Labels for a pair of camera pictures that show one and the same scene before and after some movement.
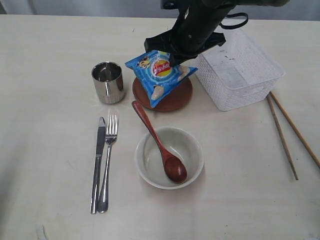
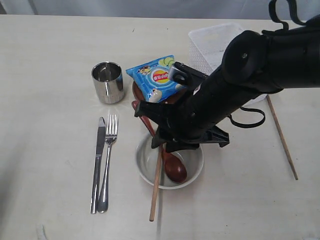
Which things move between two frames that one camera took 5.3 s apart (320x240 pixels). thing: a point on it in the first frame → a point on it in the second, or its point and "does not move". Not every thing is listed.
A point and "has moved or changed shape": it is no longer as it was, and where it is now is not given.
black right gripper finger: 164,41 → 162,113
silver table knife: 101,147 does not move
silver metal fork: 110,134 does not move
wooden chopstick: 283,136 does not move
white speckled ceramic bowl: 179,142 does not move
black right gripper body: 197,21 → 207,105
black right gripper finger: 216,38 → 215,134
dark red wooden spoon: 175,167 does not move
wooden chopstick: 299,134 → 155,183
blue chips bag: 159,75 has moved or changed shape
